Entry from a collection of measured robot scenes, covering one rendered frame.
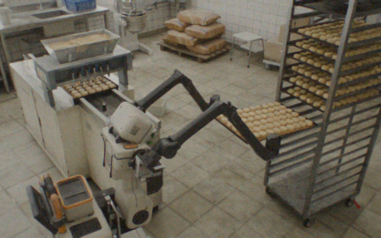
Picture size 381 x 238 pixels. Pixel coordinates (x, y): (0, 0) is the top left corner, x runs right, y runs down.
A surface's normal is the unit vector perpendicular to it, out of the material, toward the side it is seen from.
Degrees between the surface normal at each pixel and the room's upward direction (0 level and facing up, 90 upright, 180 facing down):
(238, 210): 0
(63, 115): 90
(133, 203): 90
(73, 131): 90
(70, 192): 1
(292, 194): 0
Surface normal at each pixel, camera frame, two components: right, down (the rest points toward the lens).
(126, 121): -0.64, -0.42
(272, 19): -0.71, 0.35
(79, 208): 0.49, 0.46
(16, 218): 0.00, -0.87
